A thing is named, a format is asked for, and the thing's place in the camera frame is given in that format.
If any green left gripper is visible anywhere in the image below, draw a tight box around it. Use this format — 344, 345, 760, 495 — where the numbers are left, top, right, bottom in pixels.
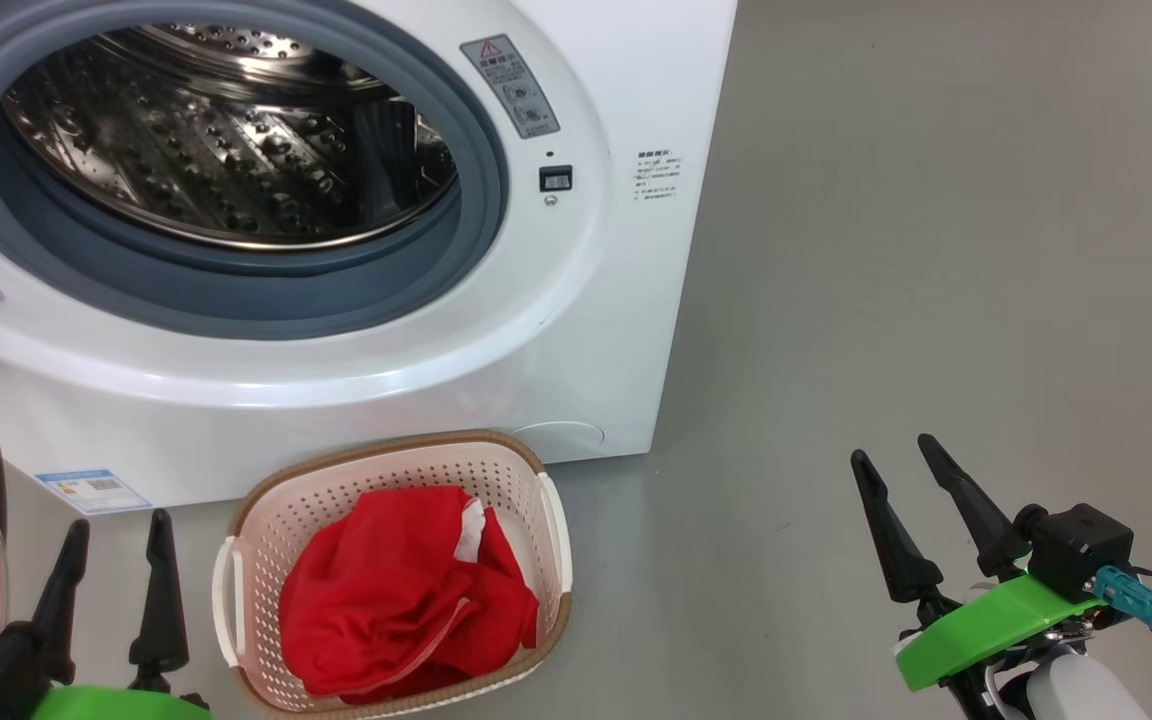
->
31, 509, 212, 720

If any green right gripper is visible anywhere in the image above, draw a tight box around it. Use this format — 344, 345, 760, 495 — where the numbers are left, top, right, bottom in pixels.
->
850, 433, 1107, 720

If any red cloth garment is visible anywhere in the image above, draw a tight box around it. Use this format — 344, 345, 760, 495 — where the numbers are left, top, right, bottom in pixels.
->
278, 485, 541, 706

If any cream perforated laundry basket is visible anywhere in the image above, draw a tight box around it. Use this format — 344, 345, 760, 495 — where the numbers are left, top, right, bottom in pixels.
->
212, 430, 574, 719

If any white front-load washing machine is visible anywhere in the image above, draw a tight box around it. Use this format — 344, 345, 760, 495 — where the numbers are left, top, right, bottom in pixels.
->
0, 0, 739, 511

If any steel drum with red clothes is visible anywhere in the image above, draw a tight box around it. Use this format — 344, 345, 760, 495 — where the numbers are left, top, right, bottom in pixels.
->
0, 22, 460, 251

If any blue energy label sticker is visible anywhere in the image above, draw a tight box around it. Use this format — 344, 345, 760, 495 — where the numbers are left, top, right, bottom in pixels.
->
36, 468, 153, 516

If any round white filter cover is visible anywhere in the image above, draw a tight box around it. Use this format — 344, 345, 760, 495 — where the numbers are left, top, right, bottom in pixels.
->
511, 420, 605, 463

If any printed text notice label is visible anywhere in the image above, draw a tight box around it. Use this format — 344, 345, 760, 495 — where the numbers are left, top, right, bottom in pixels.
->
636, 150, 683, 201

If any grey warning sticker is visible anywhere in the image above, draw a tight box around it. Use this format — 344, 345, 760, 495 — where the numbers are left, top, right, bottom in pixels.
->
460, 34, 561, 140

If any teal right cable connector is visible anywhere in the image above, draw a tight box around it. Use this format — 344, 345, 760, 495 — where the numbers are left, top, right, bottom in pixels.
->
1094, 565, 1152, 643

